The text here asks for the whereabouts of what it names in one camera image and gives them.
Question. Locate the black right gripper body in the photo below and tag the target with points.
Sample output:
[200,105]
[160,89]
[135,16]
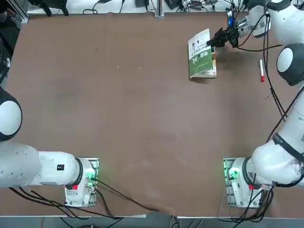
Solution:
[233,36]

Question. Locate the green and white book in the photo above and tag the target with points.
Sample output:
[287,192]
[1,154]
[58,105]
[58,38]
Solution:
[200,63]

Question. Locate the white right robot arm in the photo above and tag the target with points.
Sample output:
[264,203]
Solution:
[285,154]

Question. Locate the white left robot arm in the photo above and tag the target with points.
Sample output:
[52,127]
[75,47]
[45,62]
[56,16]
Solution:
[28,164]

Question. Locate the white marker with red cap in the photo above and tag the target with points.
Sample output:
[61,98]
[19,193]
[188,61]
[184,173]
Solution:
[261,70]

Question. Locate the long black power strip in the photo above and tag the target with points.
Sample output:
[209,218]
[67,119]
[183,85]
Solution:
[173,3]

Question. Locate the black power strip pair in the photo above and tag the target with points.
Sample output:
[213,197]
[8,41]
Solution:
[142,2]

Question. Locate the black stand legs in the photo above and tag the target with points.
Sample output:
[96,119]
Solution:
[46,7]

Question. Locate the aluminium frame post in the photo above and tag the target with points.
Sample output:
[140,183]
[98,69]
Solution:
[159,9]

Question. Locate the aluminium rail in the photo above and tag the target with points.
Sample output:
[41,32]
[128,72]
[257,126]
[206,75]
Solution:
[20,13]

